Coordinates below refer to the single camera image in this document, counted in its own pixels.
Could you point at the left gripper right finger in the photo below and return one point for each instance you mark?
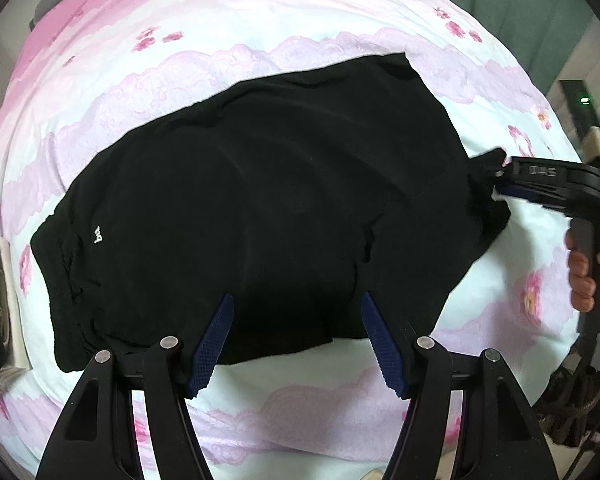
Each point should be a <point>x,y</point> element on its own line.
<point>499,435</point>

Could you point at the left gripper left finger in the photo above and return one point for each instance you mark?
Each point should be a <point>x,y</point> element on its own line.
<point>95,436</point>

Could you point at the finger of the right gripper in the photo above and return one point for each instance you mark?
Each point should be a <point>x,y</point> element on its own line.
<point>532,170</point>
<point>547,196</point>

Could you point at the black pants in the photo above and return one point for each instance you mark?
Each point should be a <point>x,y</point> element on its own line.
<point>295,194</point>

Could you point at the right hand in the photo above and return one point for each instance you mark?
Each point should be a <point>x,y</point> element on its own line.
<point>582,285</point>

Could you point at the folded beige garment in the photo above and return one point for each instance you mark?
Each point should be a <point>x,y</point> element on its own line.
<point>17,361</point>

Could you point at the green curtain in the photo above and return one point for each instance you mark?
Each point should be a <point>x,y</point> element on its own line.
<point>551,39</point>

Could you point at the pink floral duvet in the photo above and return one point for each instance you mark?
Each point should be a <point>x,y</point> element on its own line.
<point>91,71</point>

